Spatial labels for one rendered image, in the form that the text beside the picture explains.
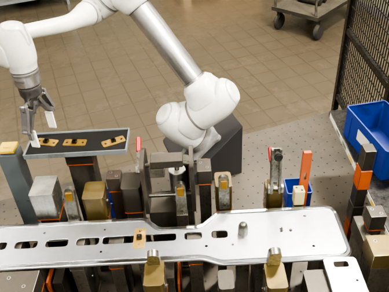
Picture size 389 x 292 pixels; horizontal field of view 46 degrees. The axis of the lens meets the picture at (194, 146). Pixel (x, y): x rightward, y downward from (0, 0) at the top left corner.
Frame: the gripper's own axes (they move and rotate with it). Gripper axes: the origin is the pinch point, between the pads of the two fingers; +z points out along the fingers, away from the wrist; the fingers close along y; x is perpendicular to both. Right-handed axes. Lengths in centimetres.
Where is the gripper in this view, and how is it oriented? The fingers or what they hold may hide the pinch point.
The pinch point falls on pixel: (43, 132)
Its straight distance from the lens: 173.6
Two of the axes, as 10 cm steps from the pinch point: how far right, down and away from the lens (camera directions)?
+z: 0.5, 8.0, 6.0
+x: 9.7, 1.1, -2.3
